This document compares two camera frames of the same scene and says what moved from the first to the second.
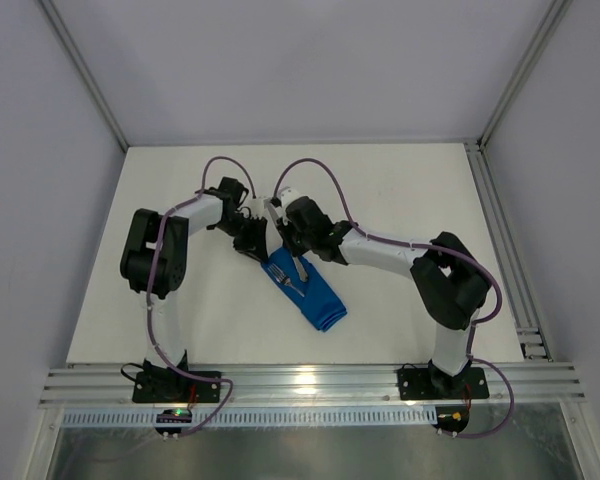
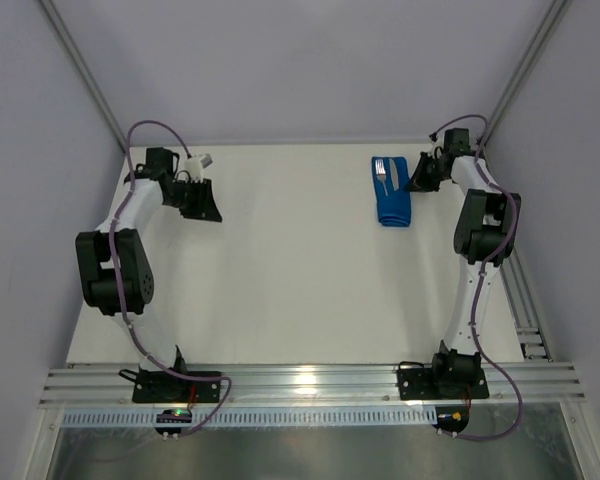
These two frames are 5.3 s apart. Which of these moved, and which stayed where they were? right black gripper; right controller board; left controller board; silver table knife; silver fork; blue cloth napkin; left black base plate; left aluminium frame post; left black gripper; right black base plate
Moved: blue cloth napkin; left black gripper; silver fork; right black gripper; silver table knife
Stayed: left aluminium frame post; right controller board; right black base plate; left black base plate; left controller board
